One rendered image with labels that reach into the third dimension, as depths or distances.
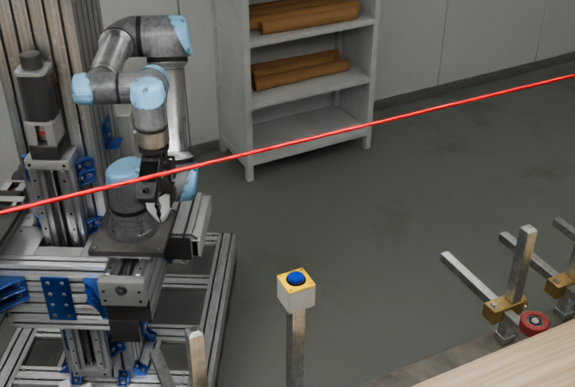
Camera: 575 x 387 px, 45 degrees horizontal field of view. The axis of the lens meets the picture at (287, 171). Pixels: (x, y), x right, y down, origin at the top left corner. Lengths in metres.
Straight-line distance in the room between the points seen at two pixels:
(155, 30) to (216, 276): 1.52
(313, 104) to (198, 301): 2.10
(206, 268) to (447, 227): 1.43
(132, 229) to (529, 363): 1.17
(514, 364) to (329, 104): 3.18
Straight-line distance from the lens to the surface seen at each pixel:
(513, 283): 2.19
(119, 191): 2.04
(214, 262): 3.30
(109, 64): 1.75
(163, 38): 1.99
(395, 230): 3.91
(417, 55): 5.20
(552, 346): 2.09
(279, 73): 4.26
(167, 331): 2.99
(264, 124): 4.64
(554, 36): 6.15
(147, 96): 1.54
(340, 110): 4.83
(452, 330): 3.37
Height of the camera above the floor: 2.31
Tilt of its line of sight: 32 degrees down
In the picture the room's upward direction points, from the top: straight up
